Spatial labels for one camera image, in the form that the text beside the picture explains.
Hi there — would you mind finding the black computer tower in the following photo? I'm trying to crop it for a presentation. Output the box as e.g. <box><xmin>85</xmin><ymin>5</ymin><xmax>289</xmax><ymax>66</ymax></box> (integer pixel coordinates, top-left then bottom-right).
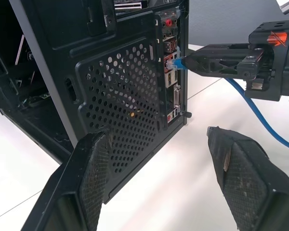
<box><xmin>0</xmin><ymin>0</ymin><xmax>193</xmax><ymax>205</ymax></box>

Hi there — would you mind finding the blue ethernet cable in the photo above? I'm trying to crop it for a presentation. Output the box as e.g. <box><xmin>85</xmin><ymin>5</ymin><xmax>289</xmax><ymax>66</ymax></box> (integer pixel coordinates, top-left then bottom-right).
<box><xmin>165</xmin><ymin>57</ymin><xmax>289</xmax><ymax>154</ymax></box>

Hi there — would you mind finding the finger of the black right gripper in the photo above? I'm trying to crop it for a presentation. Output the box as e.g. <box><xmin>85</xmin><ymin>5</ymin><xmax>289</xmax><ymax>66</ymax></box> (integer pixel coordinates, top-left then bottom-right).
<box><xmin>199</xmin><ymin>42</ymin><xmax>251</xmax><ymax>51</ymax></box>
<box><xmin>182</xmin><ymin>49</ymin><xmax>259</xmax><ymax>80</ymax></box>

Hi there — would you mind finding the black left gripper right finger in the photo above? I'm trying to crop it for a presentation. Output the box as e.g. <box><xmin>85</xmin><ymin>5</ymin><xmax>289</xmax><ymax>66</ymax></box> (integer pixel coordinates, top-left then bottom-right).
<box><xmin>207</xmin><ymin>126</ymin><xmax>289</xmax><ymax>231</ymax></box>

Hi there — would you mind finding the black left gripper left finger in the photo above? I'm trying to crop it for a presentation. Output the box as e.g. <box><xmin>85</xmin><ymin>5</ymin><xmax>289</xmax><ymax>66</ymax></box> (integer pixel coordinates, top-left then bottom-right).
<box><xmin>21</xmin><ymin>124</ymin><xmax>113</xmax><ymax>231</ymax></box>

